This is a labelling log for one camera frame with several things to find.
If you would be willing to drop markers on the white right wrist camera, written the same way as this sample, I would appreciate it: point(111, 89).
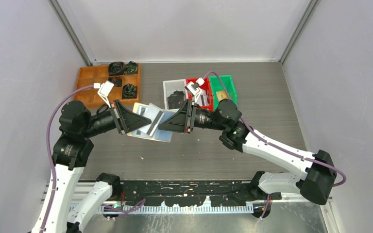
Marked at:
point(197, 93)

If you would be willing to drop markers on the white plastic bin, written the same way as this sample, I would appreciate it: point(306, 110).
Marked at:
point(169, 87)

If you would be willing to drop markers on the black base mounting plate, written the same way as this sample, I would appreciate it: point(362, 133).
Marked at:
point(185, 193)

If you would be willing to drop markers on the red plastic bin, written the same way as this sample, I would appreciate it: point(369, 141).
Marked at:
point(206, 99)

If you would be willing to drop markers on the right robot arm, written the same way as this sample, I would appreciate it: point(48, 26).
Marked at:
point(312, 175)

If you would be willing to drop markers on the yellow card in green bin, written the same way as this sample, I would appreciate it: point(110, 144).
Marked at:
point(221, 95)

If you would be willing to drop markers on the small dark rolled tie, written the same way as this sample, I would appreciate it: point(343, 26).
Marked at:
point(115, 80)

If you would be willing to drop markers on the white magnetic stripe card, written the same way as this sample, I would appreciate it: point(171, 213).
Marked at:
point(153, 113)

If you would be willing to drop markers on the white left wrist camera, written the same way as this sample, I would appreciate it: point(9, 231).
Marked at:
point(104, 90)

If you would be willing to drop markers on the green floral rolled tie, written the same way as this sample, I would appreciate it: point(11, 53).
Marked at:
point(131, 68)

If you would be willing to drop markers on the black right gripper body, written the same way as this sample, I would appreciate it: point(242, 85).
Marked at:
point(191, 113)

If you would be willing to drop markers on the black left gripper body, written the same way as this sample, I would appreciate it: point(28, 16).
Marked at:
point(116, 116)

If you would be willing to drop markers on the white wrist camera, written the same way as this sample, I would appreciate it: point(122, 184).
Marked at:
point(197, 93)
point(104, 90)

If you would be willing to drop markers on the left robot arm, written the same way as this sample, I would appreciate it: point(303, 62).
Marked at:
point(69, 157)

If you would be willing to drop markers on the black rolled tie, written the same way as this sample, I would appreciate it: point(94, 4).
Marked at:
point(116, 68)

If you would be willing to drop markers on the orange wooden compartment tray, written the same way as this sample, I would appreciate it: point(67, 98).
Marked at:
point(99, 74)

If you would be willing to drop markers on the black leather wallet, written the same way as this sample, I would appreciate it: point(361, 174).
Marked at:
point(176, 99)

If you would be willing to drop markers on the dark floral rolled tie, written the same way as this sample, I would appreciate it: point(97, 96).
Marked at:
point(129, 91)

